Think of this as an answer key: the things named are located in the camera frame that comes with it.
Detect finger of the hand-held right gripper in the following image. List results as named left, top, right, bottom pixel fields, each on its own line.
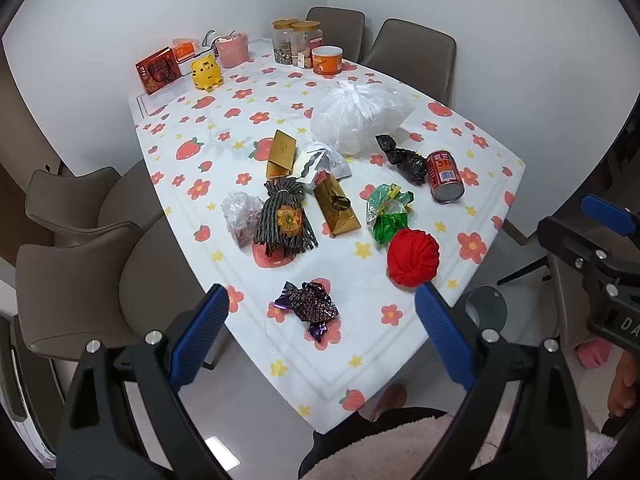
left=537, top=216, right=640, bottom=311
left=581, top=194, right=640, bottom=237

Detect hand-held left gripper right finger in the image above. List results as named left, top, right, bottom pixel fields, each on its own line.
left=414, top=281, right=588, bottom=480

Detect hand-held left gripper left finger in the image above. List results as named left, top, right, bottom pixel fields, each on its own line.
left=57, top=283, right=231, bottom=480

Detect grey round bin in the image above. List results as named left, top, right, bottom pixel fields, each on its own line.
left=465, top=287, right=508, bottom=333

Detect red cloth ball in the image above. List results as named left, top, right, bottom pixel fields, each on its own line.
left=386, top=228, right=441, bottom=288

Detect clear plastic bag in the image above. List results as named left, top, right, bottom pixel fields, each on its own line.
left=221, top=191, right=264, bottom=249

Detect green foil wrapper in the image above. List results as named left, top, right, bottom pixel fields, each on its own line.
left=365, top=183, right=415, bottom=246

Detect dark tassel bundle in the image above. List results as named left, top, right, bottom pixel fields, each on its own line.
left=252, top=176, right=319, bottom=257

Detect red drink can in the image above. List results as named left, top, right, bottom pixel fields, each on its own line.
left=426, top=150, right=466, bottom=204

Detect person's right hand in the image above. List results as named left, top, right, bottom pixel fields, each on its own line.
left=607, top=352, right=640, bottom=418

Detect purple foil wrapper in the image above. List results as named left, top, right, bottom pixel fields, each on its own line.
left=274, top=280, right=343, bottom=343

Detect black pants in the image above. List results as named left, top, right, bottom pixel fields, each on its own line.
left=299, top=406, right=448, bottom=478

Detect triangular gold box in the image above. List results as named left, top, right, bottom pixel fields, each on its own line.
left=313, top=171, right=362, bottom=237

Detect black plastic bag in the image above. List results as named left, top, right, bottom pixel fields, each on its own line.
left=375, top=134, right=428, bottom=186

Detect flat gold box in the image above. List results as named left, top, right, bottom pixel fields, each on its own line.
left=265, top=130, right=298, bottom=180

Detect white paper wrapper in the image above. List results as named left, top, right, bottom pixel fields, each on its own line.
left=299, top=141, right=352, bottom=186

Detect white plastic bag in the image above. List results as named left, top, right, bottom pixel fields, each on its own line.
left=310, top=80, right=417, bottom=156

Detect floral strawberry tablecloth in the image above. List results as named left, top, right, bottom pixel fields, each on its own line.
left=129, top=37, right=526, bottom=433

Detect yellow tiger figure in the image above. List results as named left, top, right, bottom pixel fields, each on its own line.
left=191, top=55, right=224, bottom=93

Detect red gift box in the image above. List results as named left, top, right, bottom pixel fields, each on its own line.
left=135, top=47, right=183, bottom=96

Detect orange box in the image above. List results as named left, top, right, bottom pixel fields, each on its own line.
left=171, top=37, right=202, bottom=63

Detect pink plastic container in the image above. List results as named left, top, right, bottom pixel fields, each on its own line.
left=215, top=31, right=251, bottom=68

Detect orange round tin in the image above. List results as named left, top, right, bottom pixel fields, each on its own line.
left=311, top=46, right=345, bottom=76

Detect glass jar with wooden lid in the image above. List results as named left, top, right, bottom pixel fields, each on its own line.
left=272, top=19, right=299, bottom=66
left=291, top=21, right=323, bottom=68

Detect white cable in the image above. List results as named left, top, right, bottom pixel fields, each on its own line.
left=201, top=29, right=236, bottom=50

